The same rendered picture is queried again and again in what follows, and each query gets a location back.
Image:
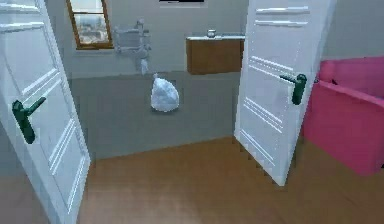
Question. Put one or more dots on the white tied garbage bag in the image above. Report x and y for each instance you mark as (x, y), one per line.
(164, 95)

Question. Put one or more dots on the small silver pot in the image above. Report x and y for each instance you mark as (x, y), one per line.
(211, 33)

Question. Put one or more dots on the white panelled room door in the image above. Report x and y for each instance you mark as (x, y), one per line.
(40, 100)
(276, 43)

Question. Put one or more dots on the wooden framed window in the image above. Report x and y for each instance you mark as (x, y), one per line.
(90, 25)

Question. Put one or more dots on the pink sofa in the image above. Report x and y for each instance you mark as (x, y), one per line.
(350, 116)

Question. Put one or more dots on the brown wall cabinet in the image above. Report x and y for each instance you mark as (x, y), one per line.
(215, 56)

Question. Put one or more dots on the grey wall towel holder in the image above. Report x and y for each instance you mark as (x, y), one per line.
(132, 41)

